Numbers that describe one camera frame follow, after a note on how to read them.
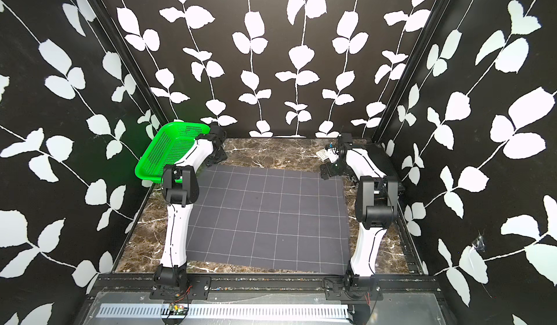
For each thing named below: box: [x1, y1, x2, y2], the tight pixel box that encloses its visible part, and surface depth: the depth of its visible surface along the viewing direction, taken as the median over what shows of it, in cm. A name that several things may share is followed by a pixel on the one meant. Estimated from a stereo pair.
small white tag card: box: [316, 148, 330, 162], surface depth 116 cm
